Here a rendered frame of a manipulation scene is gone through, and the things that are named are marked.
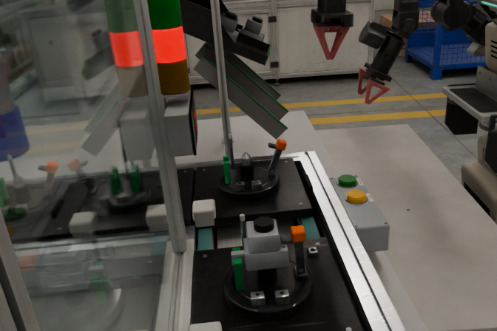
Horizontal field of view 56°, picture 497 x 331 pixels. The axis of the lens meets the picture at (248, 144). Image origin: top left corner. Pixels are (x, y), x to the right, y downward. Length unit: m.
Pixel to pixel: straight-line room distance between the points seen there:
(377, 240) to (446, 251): 0.17
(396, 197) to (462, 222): 0.17
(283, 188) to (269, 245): 0.35
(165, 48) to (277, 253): 0.35
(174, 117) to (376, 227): 0.44
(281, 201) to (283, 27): 4.08
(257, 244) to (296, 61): 4.44
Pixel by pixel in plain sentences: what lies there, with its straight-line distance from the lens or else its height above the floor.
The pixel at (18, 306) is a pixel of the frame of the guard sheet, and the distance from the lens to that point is 0.23.
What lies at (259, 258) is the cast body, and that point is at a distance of 0.70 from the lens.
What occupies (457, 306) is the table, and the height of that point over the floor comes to 0.86.
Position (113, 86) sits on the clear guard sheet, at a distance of 0.48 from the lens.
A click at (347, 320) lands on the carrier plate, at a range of 0.72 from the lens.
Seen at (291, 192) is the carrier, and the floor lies 0.97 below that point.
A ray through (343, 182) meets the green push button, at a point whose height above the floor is 0.97.
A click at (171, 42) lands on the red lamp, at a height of 1.34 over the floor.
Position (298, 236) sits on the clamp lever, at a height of 1.07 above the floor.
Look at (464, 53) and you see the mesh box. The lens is 5.32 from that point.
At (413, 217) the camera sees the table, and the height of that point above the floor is 0.86.
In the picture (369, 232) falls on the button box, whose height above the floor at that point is 0.95.
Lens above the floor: 1.47
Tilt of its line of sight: 24 degrees down
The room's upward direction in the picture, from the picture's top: 4 degrees counter-clockwise
